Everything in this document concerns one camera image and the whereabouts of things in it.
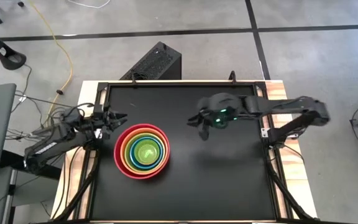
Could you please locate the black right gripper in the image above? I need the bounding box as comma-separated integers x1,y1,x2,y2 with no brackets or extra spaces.
187,93,245,141

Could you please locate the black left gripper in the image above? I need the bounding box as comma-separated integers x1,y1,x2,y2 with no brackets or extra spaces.
89,105,128,141

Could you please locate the yellow perforated bowl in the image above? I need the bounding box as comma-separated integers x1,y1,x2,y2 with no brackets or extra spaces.
133,139,157,166

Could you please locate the orange bowl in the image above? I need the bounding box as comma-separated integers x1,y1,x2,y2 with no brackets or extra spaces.
119,127,167,175

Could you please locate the lime green bowl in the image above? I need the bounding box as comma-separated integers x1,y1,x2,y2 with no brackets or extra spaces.
124,132,163,172

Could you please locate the blue bowl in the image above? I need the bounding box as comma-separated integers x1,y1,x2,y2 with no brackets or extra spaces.
129,136,160,168

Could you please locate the large red bowl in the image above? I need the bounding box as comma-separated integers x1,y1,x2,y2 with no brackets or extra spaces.
113,123,171,180

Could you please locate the black table mat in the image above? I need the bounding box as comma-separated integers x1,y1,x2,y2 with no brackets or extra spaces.
90,84,276,221

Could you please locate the black computer tower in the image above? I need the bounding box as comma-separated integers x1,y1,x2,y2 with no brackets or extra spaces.
119,41,182,81

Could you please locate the black curved stand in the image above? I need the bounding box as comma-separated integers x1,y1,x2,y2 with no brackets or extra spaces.
0,22,27,71

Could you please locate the yellow cable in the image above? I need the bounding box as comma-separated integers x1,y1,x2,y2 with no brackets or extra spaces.
29,0,75,126

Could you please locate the black floor cable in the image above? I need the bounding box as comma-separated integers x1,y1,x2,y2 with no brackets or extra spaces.
10,63,77,114

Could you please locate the white cable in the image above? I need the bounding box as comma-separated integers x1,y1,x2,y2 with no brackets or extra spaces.
66,0,112,9

